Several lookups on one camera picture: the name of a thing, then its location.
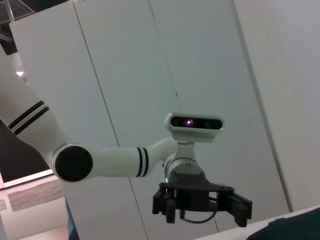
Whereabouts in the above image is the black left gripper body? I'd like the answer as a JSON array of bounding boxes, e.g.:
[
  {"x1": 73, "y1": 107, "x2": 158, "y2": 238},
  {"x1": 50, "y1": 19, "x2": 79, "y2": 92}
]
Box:
[{"x1": 159, "y1": 170, "x2": 236, "y2": 216}]

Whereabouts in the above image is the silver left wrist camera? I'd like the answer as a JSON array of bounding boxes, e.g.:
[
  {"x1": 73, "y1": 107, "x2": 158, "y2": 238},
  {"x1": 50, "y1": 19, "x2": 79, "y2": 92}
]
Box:
[{"x1": 164, "y1": 112, "x2": 225, "y2": 161}]

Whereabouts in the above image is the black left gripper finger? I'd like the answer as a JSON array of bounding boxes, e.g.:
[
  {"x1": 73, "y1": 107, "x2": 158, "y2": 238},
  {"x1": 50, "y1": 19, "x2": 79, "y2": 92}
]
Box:
[
  {"x1": 216, "y1": 191, "x2": 253, "y2": 228},
  {"x1": 152, "y1": 187, "x2": 182, "y2": 224}
]

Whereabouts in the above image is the left gripper cable with plug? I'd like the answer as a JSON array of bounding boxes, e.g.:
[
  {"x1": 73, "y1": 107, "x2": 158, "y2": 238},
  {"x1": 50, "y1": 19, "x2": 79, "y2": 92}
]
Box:
[{"x1": 179, "y1": 196, "x2": 218, "y2": 224}]

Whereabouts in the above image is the dark teal insulated lunch bag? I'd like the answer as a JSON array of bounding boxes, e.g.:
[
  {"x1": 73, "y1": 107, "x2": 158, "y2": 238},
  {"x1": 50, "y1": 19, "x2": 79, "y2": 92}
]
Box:
[{"x1": 246, "y1": 206, "x2": 320, "y2": 240}]

